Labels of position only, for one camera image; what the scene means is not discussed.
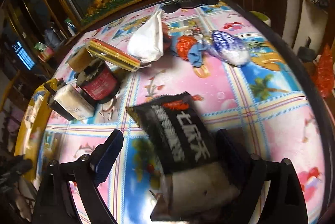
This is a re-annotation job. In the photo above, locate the blue white plastic bag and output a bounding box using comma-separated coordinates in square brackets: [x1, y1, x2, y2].
[207, 30, 250, 67]

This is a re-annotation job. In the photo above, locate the colourful patterned tablecloth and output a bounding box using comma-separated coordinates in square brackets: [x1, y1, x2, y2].
[36, 3, 325, 223]

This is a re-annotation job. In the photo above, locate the yellow cardboard box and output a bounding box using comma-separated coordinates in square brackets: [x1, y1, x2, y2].
[14, 78, 61, 188]

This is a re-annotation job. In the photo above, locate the black object on table edge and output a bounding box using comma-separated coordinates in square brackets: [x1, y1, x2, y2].
[161, 0, 219, 13]

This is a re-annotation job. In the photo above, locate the motor with brown roller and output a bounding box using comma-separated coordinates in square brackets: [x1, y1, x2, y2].
[68, 48, 120, 104]

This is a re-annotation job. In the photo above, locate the black snack bag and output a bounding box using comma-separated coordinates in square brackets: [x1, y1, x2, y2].
[126, 92, 218, 175]

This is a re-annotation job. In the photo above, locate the blue cloth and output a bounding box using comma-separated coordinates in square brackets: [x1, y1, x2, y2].
[187, 42, 208, 68]

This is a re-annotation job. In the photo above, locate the white face tissue pack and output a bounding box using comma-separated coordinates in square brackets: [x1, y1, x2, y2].
[44, 80, 95, 121]

